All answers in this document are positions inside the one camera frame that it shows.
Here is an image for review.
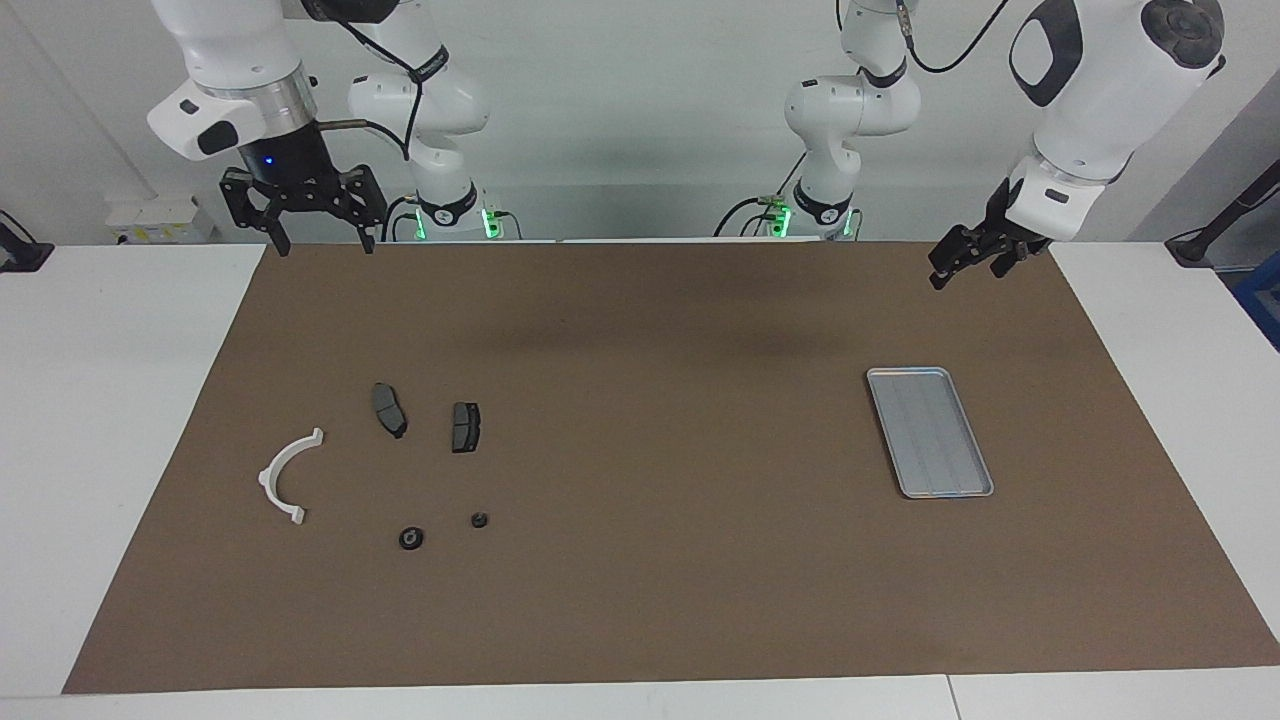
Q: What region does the brown table mat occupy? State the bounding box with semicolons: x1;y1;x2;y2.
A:
62;240;1280;696

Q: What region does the white semicircular bracket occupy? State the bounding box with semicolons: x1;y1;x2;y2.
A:
258;427;326;527

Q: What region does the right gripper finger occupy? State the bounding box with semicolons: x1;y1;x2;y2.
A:
340;163;388;254
220;168;294;257

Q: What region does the blue crate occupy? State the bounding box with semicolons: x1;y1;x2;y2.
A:
1232;250;1280;351

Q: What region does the black clamp mount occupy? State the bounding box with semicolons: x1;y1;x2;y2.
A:
0;210;53;273

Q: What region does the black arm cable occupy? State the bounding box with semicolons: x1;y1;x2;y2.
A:
312;0;426;161
895;0;1013;77

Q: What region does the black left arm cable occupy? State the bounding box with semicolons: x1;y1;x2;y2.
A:
895;0;1013;77

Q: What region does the silver metal tray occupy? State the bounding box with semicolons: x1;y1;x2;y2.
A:
866;367;995;500

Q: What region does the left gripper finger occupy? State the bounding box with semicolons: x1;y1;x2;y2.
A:
928;225;987;292
988;238;1051;280

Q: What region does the black right base cable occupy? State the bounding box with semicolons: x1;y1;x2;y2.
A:
380;195;421;243

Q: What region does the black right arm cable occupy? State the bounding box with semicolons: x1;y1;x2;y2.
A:
312;0;426;161

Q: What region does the white cardboard box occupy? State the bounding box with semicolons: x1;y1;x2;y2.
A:
105;195;216;246

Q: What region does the long dark brake pad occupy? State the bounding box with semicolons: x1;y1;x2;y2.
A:
371;383;409;440

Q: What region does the black left base cable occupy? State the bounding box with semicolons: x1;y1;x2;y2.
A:
713;150;806;241

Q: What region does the black base cable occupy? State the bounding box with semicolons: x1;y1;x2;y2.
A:
713;150;806;241
380;195;421;243

